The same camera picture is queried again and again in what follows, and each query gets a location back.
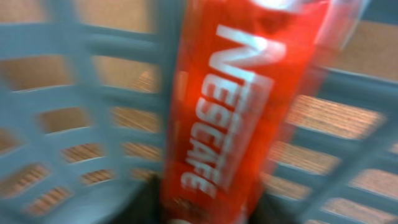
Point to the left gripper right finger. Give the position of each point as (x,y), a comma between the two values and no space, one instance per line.
(269,211)

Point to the grey plastic mesh basket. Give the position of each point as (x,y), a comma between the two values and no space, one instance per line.
(86,96)

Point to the red Nescafe stick sachet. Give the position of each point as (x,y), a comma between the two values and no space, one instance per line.
(241,65)

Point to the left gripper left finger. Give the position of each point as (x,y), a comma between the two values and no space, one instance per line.
(144,208)

